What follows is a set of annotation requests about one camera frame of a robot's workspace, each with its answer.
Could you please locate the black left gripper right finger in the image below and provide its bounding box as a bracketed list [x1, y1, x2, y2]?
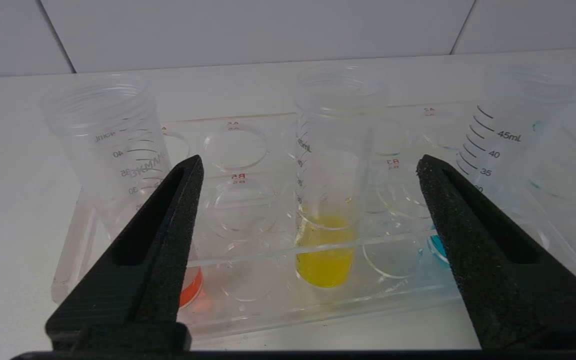
[416, 154, 576, 352]

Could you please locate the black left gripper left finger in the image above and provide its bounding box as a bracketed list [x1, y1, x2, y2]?
[45, 154, 205, 352]

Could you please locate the test tube with blue pigment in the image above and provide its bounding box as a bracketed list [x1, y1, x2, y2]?
[427, 64, 576, 272]

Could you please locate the test tube with yellow pigment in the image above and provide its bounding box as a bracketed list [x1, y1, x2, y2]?
[295, 64, 387, 289]

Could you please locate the clear acrylic test tube rack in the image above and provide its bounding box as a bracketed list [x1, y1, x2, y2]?
[50, 100, 576, 342]

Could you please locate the test tube with red pigment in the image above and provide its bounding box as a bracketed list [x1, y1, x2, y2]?
[40, 75, 205, 309]

